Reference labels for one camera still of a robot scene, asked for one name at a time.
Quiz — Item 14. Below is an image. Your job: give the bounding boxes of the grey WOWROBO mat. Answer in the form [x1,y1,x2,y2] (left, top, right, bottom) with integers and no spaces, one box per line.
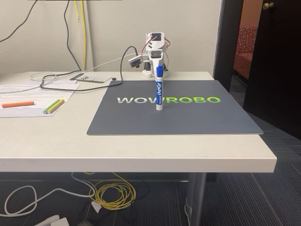
[86,80,264,136]

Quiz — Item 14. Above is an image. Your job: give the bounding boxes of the yellow hanging cable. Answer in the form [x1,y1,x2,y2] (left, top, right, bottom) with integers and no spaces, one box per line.
[74,0,87,71]

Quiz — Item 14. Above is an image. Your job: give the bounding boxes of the green marker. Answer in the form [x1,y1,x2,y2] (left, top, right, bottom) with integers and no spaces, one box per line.
[42,99,61,115]

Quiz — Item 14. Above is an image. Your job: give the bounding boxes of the white table cable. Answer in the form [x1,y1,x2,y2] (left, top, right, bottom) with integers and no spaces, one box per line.
[30,58,123,82]

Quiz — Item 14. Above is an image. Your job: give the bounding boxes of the dark door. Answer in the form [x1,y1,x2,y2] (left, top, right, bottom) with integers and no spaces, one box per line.
[243,0,301,143]

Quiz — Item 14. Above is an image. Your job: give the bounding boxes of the grey metal table leg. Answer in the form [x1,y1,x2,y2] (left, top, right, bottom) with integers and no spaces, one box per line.
[184,172,208,226]

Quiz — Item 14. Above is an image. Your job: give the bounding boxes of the printed white paper sheet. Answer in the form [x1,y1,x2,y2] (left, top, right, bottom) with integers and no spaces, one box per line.
[0,79,81,105]

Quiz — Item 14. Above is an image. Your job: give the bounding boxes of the blue Expo whiteboard marker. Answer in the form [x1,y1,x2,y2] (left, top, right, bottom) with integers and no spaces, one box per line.
[155,65,165,112]

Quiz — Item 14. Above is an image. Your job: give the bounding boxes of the coiled yellow floor cable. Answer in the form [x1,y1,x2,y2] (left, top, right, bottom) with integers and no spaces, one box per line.
[83,171,137,212]

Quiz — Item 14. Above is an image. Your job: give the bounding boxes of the yellow marker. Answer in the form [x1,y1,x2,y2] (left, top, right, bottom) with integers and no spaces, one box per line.
[47,98,65,115]

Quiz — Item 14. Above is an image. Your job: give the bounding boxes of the thin black floor cable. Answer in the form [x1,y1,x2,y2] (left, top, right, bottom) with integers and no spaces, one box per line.
[112,178,151,225]

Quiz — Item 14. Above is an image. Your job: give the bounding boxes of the white power strip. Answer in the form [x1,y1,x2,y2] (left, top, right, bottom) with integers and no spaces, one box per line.
[37,214,69,226]

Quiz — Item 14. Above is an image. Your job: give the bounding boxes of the white floor cable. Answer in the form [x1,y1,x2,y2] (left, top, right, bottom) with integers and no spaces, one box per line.
[4,172,95,217]

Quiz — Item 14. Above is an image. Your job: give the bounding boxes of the black wrist camera white mount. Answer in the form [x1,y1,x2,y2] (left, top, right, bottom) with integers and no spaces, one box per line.
[128,54,143,69]

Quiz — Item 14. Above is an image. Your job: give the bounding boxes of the black wall cable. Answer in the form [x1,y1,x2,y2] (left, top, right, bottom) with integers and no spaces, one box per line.
[0,0,82,71]

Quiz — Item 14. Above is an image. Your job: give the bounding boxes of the blank white paper sheet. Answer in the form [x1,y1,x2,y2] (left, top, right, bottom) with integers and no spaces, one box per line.
[0,97,67,118]

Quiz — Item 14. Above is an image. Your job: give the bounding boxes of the orange marker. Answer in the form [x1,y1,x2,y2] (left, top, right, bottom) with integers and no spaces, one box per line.
[1,101,35,109]

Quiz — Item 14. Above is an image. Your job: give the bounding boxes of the grid paper notepad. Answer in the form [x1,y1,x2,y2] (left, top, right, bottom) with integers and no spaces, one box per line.
[70,73,112,84]

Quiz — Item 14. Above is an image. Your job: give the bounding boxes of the dark door frame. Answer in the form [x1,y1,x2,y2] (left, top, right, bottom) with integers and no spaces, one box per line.
[212,0,244,80]

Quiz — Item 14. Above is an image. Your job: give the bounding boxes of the red patterned armchair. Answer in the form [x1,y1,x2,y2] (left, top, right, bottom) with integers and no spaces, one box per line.
[233,24,258,80]

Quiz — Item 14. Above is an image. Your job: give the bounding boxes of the black camera cable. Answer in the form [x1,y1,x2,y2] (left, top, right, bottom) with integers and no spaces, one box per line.
[39,46,138,91]

